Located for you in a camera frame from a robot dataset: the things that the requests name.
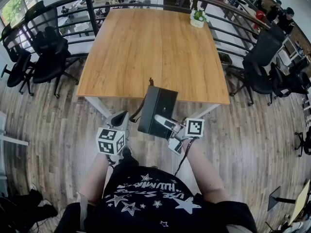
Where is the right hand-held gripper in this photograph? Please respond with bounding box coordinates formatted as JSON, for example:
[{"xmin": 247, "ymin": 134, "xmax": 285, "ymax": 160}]
[{"xmin": 155, "ymin": 115, "xmax": 205, "ymax": 156}]

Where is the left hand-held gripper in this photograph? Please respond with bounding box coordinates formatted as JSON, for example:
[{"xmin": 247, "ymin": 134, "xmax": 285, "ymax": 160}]
[{"xmin": 96, "ymin": 110, "xmax": 129, "ymax": 157}]

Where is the black rectangular box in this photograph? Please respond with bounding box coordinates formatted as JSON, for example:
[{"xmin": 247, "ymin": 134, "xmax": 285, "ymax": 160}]
[{"xmin": 138, "ymin": 77, "xmax": 179, "ymax": 140}]

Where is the person's left forearm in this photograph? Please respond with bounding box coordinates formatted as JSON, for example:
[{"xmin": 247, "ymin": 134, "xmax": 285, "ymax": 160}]
[{"xmin": 79, "ymin": 153, "xmax": 115, "ymax": 205}]

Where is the person's right forearm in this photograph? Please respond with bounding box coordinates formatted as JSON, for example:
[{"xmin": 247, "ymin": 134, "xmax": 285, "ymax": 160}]
[{"xmin": 181, "ymin": 139, "xmax": 231, "ymax": 205}]

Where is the person's black shoe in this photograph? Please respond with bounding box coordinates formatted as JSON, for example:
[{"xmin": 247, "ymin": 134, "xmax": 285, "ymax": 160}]
[{"xmin": 121, "ymin": 146, "xmax": 134, "ymax": 159}]

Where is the wooden table with white legs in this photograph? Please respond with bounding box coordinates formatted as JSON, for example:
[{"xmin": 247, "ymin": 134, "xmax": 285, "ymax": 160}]
[{"xmin": 76, "ymin": 8, "xmax": 231, "ymax": 120}]

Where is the person's black star-print shirt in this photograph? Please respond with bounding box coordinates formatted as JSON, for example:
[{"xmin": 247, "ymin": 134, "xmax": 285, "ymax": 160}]
[{"xmin": 54, "ymin": 164, "xmax": 258, "ymax": 233}]

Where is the black mesh office chair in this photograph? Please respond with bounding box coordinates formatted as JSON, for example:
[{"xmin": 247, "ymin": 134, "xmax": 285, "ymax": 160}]
[
  {"xmin": 294, "ymin": 126, "xmax": 311, "ymax": 157},
  {"xmin": 225, "ymin": 29, "xmax": 284, "ymax": 106},
  {"xmin": 24, "ymin": 0, "xmax": 85, "ymax": 99},
  {"xmin": 0, "ymin": 23, "xmax": 35, "ymax": 97},
  {"xmin": 268, "ymin": 57, "xmax": 311, "ymax": 100}
]

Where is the potted plant in white pot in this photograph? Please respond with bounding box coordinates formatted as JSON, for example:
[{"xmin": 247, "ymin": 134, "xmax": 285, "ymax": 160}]
[{"xmin": 190, "ymin": 9, "xmax": 209, "ymax": 29}]

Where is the white side desk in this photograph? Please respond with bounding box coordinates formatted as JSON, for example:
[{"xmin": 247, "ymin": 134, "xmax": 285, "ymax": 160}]
[{"xmin": 0, "ymin": 110, "xmax": 30, "ymax": 196}]

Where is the black railing with wooden handrail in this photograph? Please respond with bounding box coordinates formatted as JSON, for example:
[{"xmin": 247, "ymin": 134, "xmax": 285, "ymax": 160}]
[{"xmin": 0, "ymin": 0, "xmax": 273, "ymax": 58}]

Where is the black bag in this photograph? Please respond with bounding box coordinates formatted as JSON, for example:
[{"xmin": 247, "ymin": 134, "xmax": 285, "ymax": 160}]
[{"xmin": 0, "ymin": 189, "xmax": 59, "ymax": 233}]

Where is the window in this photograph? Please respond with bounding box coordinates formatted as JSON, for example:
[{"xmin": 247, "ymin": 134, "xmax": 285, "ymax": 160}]
[{"xmin": 0, "ymin": 0, "xmax": 37, "ymax": 27}]

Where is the light wooden desk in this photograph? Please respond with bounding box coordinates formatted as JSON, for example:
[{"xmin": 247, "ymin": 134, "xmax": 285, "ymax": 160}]
[{"xmin": 289, "ymin": 180, "xmax": 311, "ymax": 225}]

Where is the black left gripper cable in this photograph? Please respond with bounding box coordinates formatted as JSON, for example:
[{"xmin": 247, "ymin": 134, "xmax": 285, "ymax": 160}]
[{"xmin": 105, "ymin": 154, "xmax": 117, "ymax": 167}]

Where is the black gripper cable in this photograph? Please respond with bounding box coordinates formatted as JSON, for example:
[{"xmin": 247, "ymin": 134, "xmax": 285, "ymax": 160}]
[
  {"xmin": 173, "ymin": 138, "xmax": 196, "ymax": 177},
  {"xmin": 105, "ymin": 154, "xmax": 117, "ymax": 167}
]

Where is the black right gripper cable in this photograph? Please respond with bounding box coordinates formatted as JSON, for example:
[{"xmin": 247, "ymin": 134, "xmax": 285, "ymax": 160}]
[{"xmin": 173, "ymin": 138, "xmax": 196, "ymax": 177}]

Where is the gray shoulder strap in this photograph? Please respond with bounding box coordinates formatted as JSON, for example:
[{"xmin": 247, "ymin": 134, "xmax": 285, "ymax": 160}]
[{"xmin": 77, "ymin": 192, "xmax": 88, "ymax": 233}]

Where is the black stand base plate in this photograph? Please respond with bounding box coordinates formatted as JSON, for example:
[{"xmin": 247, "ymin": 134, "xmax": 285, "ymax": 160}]
[{"xmin": 267, "ymin": 185, "xmax": 296, "ymax": 212}]

